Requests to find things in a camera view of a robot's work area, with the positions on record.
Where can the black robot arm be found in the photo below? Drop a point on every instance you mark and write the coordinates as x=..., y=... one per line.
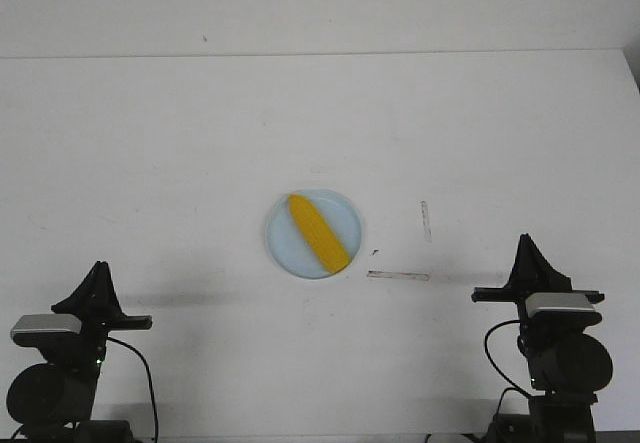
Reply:
x=53, y=401
x=567, y=367

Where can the yellow corn cob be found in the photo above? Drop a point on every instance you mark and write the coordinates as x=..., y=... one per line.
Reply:
x=318, y=235

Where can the clear tape strip vertical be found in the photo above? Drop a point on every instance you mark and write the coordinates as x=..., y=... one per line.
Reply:
x=426, y=221

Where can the clear tape strip horizontal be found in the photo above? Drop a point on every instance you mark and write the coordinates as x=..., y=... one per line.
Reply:
x=411, y=276

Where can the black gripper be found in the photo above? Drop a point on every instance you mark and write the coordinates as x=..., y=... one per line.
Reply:
x=542, y=275
x=96, y=332

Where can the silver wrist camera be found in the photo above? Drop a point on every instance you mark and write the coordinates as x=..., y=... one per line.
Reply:
x=571, y=309
x=35, y=330

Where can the light blue round plate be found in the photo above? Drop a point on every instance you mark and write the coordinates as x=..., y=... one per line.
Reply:
x=287, y=248

